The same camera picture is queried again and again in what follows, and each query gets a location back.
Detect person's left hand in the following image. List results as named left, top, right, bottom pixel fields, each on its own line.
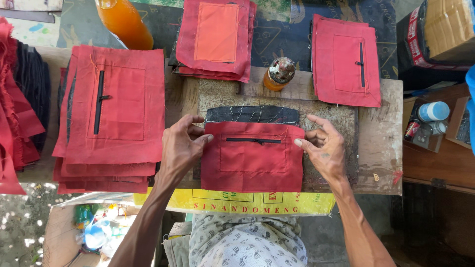
left=160, top=114, right=214, bottom=182

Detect person's right hand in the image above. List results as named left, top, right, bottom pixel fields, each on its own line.
left=294, top=114, right=348, bottom=184

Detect red zippered fabric panel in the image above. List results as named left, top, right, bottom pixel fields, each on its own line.
left=200, top=121, right=306, bottom=194

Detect wooden work plank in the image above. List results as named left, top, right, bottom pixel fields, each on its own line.
left=17, top=46, right=404, bottom=196

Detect stack of red zipper panels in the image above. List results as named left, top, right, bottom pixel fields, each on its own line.
left=51, top=45, right=166, bottom=194

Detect yellow printed sack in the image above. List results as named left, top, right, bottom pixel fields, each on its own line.
left=133, top=188, right=337, bottom=217

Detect black fabric piece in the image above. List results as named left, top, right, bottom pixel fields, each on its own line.
left=204, top=106, right=300, bottom=125

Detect red and black can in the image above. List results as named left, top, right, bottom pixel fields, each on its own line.
left=404, top=119, right=422, bottom=142

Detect small stack of red panels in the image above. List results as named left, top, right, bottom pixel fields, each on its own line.
left=310, top=14, right=382, bottom=108

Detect small cardboard tray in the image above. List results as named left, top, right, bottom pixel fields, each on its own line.
left=403, top=97, right=452, bottom=154

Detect small orange bottle, crusted cap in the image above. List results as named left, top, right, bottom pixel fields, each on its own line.
left=263, top=57, right=297, bottom=92

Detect grey cloth on wooden stool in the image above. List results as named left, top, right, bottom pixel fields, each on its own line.
left=162, top=221, right=193, bottom=267

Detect small glass jar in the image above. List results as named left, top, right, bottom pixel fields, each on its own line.
left=426, top=120, right=449, bottom=136

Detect brown wooden side table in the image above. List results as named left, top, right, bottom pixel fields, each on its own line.
left=402, top=82, right=475, bottom=195

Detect white bottle with blue cap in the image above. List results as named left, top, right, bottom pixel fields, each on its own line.
left=417, top=101, right=451, bottom=123

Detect person's patterned grey shorts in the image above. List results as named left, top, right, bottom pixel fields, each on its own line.
left=188, top=213, right=309, bottom=267

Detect red panels stack, orange patch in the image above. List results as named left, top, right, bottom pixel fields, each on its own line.
left=168, top=0, right=258, bottom=84

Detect cardboard box of plastic scraps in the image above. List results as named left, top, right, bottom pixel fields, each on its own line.
left=42, top=192, right=165, bottom=267

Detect dark printed sack mat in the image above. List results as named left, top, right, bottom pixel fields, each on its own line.
left=57, top=0, right=399, bottom=81

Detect large bottle of orange liquid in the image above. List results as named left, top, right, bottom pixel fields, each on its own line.
left=95, top=0, right=154, bottom=51

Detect blue plastic object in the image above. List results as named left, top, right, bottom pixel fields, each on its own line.
left=465, top=65, right=475, bottom=156

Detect heap of red and black fabric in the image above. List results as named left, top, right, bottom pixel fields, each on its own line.
left=0, top=16, right=52, bottom=196

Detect taped cardboard carton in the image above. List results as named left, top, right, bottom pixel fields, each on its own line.
left=396, top=0, right=475, bottom=72

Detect dark flat metal bar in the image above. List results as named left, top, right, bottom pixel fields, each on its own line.
left=0, top=8, right=56, bottom=24

